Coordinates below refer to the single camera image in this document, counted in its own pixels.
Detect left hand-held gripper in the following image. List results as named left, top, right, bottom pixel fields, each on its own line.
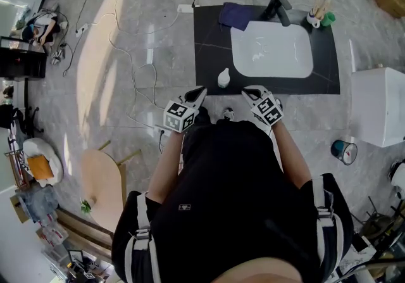
left=163, top=85, right=208, bottom=133

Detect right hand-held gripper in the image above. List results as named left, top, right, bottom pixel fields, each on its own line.
left=241, top=84, right=284, bottom=127

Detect white soap dispenser bottle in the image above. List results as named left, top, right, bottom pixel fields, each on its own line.
left=217, top=67, right=231, bottom=89

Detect person's left forearm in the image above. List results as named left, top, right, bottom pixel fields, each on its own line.
left=147, top=131, right=184, bottom=203

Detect person's right forearm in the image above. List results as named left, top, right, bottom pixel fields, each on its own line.
left=270, top=122, right=313, bottom=189

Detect white sink basin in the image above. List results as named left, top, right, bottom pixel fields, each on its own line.
left=230, top=20, right=314, bottom=79

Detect black sink vanity top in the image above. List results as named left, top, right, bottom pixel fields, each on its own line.
left=193, top=4, right=341, bottom=96

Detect teal waste bin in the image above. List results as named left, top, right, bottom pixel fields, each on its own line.
left=330, top=139, right=358, bottom=166

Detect person's black shirt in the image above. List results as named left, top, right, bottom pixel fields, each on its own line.
left=111, top=120, right=354, bottom=283

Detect dark blue cloth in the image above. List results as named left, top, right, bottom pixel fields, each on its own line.
left=218, top=2, right=252, bottom=32

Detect white cup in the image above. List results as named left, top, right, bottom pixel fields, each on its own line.
left=306, top=9, right=321, bottom=28

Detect black faucet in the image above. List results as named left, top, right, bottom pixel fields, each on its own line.
left=259, top=0, right=293, bottom=27

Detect round wooden table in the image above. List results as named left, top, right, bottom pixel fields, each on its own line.
left=80, top=141, right=142, bottom=232

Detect green cup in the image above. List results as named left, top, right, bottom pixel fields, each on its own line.
left=321, top=11, right=336, bottom=27

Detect white rectangular cabinet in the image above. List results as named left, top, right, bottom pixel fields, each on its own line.
left=351, top=66, right=405, bottom=148

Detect wooden brushes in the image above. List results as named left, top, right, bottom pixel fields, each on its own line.
left=313, top=0, right=332, bottom=18

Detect white pouf chair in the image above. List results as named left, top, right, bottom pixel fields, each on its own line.
left=22, top=137, right=64, bottom=186

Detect silver metal device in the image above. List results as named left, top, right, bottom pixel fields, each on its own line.
left=50, top=42, right=67, bottom=66

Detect orange cushion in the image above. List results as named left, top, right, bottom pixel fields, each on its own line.
left=27, top=154, right=54, bottom=180

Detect wooden bench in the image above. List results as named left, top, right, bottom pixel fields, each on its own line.
left=56, top=208, right=115, bottom=263

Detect black office chair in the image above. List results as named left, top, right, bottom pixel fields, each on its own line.
left=0, top=106, right=44, bottom=139

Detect blue denim cloth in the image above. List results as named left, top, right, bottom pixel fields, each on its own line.
left=15, top=185, right=59, bottom=222

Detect black cabinet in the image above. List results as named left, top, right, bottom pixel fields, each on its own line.
left=0, top=36, right=47, bottom=79

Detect white floor cable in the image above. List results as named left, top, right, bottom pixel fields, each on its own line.
left=107, top=0, right=180, bottom=128

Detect person's right backpack strap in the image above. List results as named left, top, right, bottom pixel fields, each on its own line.
left=311, top=175, right=344, bottom=263

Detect person's backpack strap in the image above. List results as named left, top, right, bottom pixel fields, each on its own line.
left=311, top=175, right=344, bottom=263
left=125, top=192, right=159, bottom=283

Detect person's left backpack strap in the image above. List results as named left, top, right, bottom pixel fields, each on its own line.
left=125, top=192, right=159, bottom=283

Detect long black cable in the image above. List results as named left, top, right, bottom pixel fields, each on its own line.
left=62, top=0, right=96, bottom=77

